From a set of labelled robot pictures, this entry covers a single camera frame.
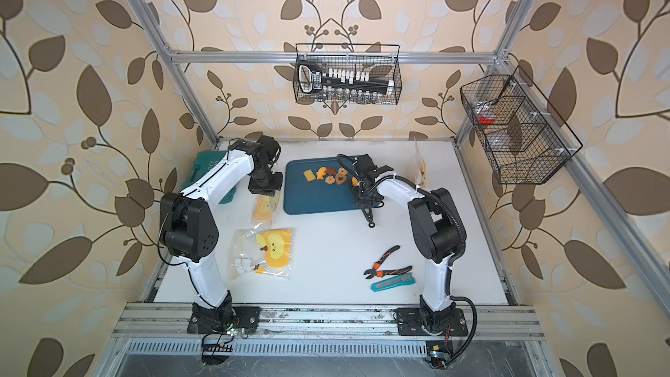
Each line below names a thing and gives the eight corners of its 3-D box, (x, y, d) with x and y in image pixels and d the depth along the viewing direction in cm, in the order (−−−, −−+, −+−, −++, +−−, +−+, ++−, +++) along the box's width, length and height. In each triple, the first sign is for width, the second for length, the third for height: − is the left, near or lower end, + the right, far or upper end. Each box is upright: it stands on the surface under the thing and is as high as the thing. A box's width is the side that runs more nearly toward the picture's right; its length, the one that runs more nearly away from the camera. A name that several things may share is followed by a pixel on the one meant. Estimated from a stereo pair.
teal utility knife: (372, 293, 82) (373, 292, 80) (370, 284, 83) (370, 282, 82) (414, 283, 84) (415, 281, 82) (411, 274, 86) (412, 272, 84)
